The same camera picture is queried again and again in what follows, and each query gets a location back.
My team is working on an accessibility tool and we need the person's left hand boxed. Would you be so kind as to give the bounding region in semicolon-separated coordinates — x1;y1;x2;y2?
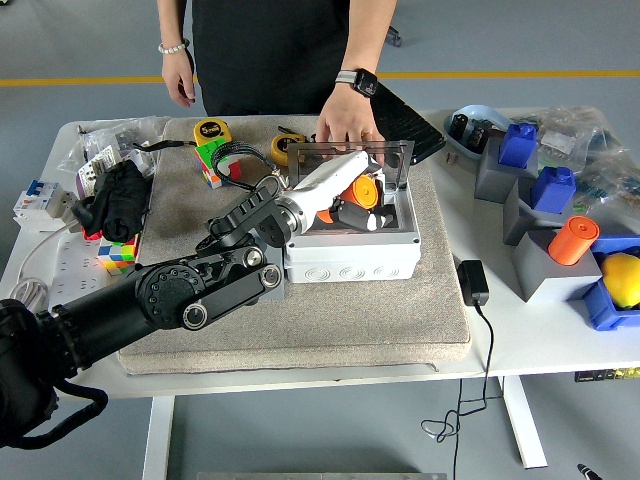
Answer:
315;82;387;166

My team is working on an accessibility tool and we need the person's right hand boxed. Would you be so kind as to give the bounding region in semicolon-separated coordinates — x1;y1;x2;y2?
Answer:
160;48;197;108

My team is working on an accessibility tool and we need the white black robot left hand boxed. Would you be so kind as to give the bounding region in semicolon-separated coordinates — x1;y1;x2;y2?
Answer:
292;149;401;234

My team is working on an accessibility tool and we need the transparent hinged box lid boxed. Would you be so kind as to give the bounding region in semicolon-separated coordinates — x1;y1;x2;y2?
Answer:
287;139;416;191

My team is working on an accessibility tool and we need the orange cylinder battery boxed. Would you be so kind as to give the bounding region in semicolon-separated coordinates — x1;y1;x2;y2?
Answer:
317;175;385;225
547;215;600;266

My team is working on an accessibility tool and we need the white plastic junction box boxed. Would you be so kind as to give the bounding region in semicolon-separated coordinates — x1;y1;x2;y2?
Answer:
282;172;422;285

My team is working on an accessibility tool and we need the black wrist watch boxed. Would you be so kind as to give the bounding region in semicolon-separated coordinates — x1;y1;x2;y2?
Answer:
334;68;380;99

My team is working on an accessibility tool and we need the small yellow tape measure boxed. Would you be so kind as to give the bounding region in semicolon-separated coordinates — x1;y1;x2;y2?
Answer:
270;125;307;167

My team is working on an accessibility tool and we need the black hard case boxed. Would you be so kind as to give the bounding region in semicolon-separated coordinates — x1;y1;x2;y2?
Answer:
367;79;448;166

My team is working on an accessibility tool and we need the clear plastic bag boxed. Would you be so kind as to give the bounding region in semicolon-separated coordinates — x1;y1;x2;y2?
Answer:
59;115;171;176

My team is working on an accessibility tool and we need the white table leg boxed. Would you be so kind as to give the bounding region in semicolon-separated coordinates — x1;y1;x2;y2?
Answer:
142;397;176;480
501;375;546;470

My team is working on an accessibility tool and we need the person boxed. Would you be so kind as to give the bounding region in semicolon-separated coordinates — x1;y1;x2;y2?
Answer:
192;0;351;117

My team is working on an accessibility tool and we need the colourful puzzle cube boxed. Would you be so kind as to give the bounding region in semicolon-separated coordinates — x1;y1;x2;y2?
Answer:
97;234;140;275
194;138;242;190

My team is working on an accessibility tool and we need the black table control panel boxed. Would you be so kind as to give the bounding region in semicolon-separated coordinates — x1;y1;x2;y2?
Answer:
573;368;640;384

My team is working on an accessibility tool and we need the grey block with round hole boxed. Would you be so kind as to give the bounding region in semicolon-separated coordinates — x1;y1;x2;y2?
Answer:
257;279;287;302

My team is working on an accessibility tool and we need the breaker in purple pack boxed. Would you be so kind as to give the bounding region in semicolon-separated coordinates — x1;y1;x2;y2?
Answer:
74;144;126;199

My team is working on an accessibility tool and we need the black folded cloth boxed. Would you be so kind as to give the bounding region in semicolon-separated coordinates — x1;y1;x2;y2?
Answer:
72;159;154;241

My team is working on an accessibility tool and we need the light blue bowl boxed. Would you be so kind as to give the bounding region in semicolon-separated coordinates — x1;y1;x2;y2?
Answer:
443;103;514;162

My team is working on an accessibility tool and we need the grey-brown mat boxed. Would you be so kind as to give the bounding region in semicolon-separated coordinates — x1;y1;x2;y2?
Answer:
117;113;474;376

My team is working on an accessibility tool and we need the grey holder block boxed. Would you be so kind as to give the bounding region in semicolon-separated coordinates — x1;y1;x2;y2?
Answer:
502;177;566;246
510;229;604;304
473;137;541;204

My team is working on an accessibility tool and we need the blue plastic bin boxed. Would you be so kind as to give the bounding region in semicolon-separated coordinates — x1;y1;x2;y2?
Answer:
579;235;640;332

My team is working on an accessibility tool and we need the black power adapter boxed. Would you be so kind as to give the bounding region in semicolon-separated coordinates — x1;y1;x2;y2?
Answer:
457;259;491;307

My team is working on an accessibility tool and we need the white blue circuit breaker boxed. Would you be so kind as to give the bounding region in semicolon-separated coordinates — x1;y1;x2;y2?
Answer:
10;178;79;234

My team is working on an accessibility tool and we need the yellow fruit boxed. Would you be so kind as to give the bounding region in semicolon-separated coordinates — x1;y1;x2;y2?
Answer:
599;252;640;309

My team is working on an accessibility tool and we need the white power strip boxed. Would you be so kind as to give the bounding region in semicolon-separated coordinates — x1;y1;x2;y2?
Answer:
47;233;136;301

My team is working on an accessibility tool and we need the clear bag of parts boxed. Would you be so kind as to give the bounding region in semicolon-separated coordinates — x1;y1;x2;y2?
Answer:
574;142;640;221
537;104;616;166

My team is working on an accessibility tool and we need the yellow tape measure with strap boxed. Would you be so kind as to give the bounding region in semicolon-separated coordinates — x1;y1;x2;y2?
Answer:
132;118;234;151

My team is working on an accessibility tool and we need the black adapter cord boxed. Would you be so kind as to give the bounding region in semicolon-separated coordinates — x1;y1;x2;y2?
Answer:
419;302;496;480

